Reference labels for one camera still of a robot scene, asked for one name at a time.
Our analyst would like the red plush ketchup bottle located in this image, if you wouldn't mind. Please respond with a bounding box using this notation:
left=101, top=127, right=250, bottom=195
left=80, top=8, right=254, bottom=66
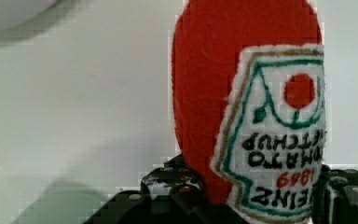
left=172, top=0, right=326, bottom=224

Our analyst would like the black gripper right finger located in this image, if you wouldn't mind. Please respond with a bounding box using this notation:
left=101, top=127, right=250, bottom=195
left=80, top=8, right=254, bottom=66
left=311, top=165, right=358, bottom=224

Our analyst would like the grey round plate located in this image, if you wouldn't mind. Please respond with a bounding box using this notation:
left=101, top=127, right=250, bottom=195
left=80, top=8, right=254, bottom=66
left=0, top=0, right=59, bottom=31

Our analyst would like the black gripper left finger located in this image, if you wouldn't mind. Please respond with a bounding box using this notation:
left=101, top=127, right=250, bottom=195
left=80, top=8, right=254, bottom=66
left=84, top=155, right=249, bottom=224

